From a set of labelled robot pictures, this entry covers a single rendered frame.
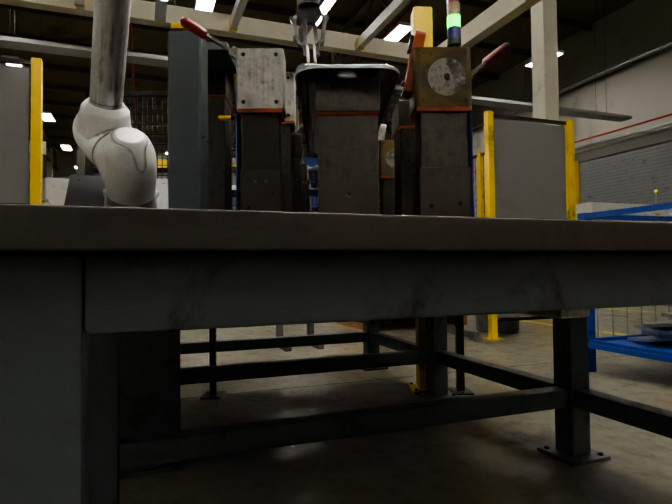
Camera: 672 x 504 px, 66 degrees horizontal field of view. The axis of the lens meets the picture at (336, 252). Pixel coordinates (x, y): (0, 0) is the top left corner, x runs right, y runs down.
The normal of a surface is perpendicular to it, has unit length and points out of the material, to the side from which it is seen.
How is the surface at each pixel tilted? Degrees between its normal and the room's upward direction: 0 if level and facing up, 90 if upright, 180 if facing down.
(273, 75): 90
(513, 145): 90
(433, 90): 90
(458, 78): 90
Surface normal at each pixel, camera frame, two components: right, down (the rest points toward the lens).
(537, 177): 0.35, -0.03
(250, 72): 0.02, -0.03
